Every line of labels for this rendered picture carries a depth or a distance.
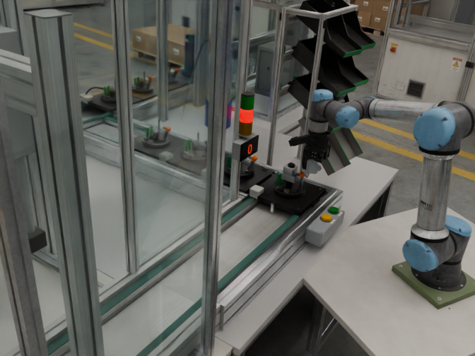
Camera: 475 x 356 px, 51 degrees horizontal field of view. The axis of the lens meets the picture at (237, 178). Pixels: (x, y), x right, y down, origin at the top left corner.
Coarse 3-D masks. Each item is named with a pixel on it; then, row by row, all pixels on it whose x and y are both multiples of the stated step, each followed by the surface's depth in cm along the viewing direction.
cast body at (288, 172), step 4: (288, 164) 202; (292, 164) 202; (284, 168) 202; (288, 168) 201; (292, 168) 201; (296, 168) 202; (280, 172) 206; (284, 172) 203; (288, 172) 201; (292, 172) 200; (296, 172) 204; (284, 176) 203; (288, 176) 202; (292, 176) 201; (296, 176) 202; (288, 180) 203; (292, 180) 202; (296, 180) 203
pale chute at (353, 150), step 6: (336, 132) 235; (342, 132) 238; (348, 132) 236; (342, 138) 236; (348, 138) 237; (354, 138) 235; (342, 144) 234; (348, 144) 237; (354, 144) 236; (348, 150) 235; (354, 150) 237; (360, 150) 234; (348, 156) 234; (354, 156) 236
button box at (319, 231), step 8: (328, 208) 199; (320, 216) 193; (336, 216) 194; (312, 224) 188; (320, 224) 188; (328, 224) 189; (336, 224) 194; (312, 232) 185; (320, 232) 183; (328, 232) 188; (312, 240) 186; (320, 240) 184
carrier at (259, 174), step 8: (240, 168) 217; (256, 168) 224; (240, 176) 213; (248, 176) 214; (256, 176) 217; (264, 176) 218; (240, 184) 210; (248, 184) 210; (256, 184) 211; (248, 192) 207
